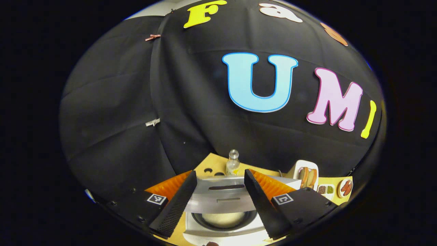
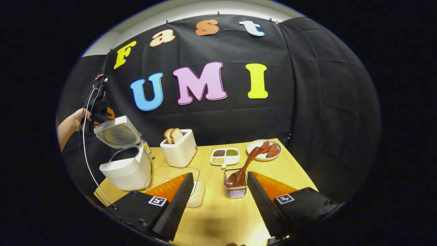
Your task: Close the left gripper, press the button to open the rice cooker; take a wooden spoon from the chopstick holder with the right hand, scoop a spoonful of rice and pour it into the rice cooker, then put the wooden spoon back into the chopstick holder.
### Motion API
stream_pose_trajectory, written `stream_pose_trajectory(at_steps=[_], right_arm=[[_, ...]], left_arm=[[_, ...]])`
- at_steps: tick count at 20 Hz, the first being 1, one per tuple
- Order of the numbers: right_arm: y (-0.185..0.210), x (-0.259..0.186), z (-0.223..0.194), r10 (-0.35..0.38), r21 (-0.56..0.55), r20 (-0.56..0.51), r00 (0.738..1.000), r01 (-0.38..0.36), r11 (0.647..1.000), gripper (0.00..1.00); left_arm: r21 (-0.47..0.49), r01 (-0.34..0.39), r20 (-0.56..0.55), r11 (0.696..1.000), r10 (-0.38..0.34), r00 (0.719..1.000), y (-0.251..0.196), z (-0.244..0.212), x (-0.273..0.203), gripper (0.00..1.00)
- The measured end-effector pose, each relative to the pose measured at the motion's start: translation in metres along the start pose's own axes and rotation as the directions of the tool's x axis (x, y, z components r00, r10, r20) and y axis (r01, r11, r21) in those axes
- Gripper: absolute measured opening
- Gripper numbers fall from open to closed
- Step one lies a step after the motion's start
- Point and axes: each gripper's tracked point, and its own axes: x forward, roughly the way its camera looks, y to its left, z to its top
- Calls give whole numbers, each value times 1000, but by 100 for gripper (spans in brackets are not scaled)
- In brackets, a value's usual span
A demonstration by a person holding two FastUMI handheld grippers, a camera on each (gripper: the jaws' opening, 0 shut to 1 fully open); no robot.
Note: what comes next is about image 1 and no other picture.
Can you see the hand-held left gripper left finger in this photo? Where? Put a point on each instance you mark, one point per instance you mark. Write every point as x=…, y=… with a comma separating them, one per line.
x=179, y=201

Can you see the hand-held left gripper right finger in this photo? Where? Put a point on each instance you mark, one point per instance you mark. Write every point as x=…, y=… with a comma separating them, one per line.
x=257, y=201

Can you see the white rice cooker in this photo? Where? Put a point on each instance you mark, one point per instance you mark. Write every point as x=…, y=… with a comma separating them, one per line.
x=222, y=201

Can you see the small glass bottle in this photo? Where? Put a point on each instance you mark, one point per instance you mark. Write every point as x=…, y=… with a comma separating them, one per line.
x=233, y=165

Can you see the white toaster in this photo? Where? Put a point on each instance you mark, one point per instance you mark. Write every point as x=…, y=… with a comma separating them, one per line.
x=296, y=171

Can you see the toasted bread slice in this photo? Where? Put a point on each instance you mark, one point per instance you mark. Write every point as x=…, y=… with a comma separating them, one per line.
x=303, y=177
x=312, y=177

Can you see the dark red beans pile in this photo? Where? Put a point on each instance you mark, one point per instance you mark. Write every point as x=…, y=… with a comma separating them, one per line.
x=322, y=189

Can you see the white divided dish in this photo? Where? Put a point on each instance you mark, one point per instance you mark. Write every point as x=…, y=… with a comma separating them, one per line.
x=326, y=196

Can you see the green mung beans pile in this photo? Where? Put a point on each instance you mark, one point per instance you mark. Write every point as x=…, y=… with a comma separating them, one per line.
x=330, y=189

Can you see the white round plate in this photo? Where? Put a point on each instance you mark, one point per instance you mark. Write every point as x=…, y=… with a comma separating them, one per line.
x=339, y=191

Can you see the silver cloth clip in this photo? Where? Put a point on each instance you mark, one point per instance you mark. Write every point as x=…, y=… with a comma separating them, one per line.
x=152, y=122

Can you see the red meat piece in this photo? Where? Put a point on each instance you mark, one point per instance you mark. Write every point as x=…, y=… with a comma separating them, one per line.
x=348, y=189
x=344, y=186

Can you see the black backdrop cloth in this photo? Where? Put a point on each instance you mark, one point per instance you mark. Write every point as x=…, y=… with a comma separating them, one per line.
x=109, y=102

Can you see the pink cloth clip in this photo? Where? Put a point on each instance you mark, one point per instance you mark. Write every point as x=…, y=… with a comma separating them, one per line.
x=152, y=37

